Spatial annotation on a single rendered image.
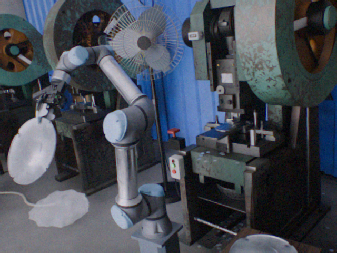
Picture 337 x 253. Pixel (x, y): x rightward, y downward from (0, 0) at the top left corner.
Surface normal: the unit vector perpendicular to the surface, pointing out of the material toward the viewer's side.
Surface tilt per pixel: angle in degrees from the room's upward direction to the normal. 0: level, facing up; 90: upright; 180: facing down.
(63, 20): 90
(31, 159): 56
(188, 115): 90
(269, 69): 115
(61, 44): 90
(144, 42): 96
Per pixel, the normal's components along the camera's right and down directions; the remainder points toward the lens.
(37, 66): 0.74, 0.11
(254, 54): -0.65, 0.50
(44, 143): -0.52, -0.29
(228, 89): -0.70, 0.29
